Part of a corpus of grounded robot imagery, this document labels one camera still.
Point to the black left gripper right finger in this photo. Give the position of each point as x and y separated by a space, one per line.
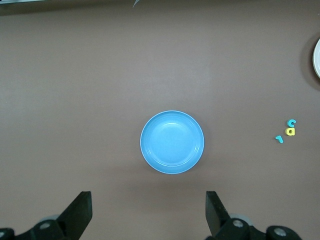
216 217

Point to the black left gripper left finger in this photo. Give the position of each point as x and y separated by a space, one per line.
77 215

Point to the teal foam letter l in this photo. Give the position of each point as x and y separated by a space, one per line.
279 139

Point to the yellow foam letter a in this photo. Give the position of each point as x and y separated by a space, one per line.
290 131

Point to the teal foam letter c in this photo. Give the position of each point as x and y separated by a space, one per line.
290 123

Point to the blue plate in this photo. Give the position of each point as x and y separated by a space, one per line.
172 142

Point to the beige plate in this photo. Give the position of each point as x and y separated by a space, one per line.
317 58

